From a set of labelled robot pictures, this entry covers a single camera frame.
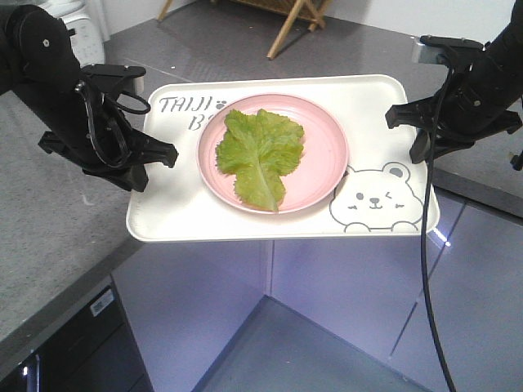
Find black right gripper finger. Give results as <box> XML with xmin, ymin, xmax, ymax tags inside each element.
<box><xmin>385</xmin><ymin>96</ymin><xmax>437</xmax><ymax>129</ymax></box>
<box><xmin>409</xmin><ymin>126</ymin><xmax>470</xmax><ymax>164</ymax></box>

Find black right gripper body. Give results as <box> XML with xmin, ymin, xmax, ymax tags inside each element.
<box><xmin>433</xmin><ymin>60</ymin><xmax>522</xmax><ymax>148</ymax></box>

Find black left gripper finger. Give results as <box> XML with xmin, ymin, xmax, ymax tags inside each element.
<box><xmin>83</xmin><ymin>164</ymin><xmax>148</xmax><ymax>192</ymax></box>
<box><xmin>134</xmin><ymin>131</ymin><xmax>178</xmax><ymax>167</ymax></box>

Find grey lower cabinet doors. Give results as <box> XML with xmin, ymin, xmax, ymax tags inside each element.
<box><xmin>113</xmin><ymin>192</ymin><xmax>522</xmax><ymax>391</ymax></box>

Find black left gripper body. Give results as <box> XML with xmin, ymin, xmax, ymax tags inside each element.
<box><xmin>38</xmin><ymin>87</ymin><xmax>143</xmax><ymax>170</ymax></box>

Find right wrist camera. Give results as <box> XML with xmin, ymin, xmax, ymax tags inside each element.
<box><xmin>412</xmin><ymin>35</ymin><xmax>485</xmax><ymax>66</ymax></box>

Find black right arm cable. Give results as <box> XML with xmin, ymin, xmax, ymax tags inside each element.
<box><xmin>420</xmin><ymin>69</ymin><xmax>457</xmax><ymax>392</ymax></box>

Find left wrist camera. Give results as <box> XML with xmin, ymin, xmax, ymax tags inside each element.
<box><xmin>82</xmin><ymin>64</ymin><xmax>146</xmax><ymax>94</ymax></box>

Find black disinfection cabinet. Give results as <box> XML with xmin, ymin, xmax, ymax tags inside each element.
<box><xmin>1</xmin><ymin>278</ymin><xmax>153</xmax><ymax>391</ymax></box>

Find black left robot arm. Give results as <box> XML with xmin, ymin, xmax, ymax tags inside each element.
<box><xmin>1</xmin><ymin>4</ymin><xmax>178</xmax><ymax>192</ymax></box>

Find wooden folding rack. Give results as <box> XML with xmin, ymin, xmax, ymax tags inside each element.
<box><xmin>158</xmin><ymin>1</ymin><xmax>327</xmax><ymax>63</ymax></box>

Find cream bear serving tray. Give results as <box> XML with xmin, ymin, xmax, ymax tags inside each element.
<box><xmin>127</xmin><ymin>75</ymin><xmax>440</xmax><ymax>242</ymax></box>

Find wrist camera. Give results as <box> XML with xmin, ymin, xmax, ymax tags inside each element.
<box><xmin>412</xmin><ymin>35</ymin><xmax>485</xmax><ymax>66</ymax></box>
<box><xmin>82</xmin><ymin>64</ymin><xmax>146</xmax><ymax>94</ymax></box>

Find pink round plate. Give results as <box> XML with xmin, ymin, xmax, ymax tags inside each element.
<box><xmin>197</xmin><ymin>94</ymin><xmax>349</xmax><ymax>214</ymax></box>

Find white rice cooker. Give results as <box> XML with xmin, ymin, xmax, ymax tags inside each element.
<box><xmin>40</xmin><ymin>1</ymin><xmax>105</xmax><ymax>67</ymax></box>

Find green lettuce leaf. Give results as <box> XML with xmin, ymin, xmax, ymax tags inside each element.
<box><xmin>215</xmin><ymin>109</ymin><xmax>305</xmax><ymax>212</ymax></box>

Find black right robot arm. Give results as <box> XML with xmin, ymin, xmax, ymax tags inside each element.
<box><xmin>385</xmin><ymin>1</ymin><xmax>522</xmax><ymax>164</ymax></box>

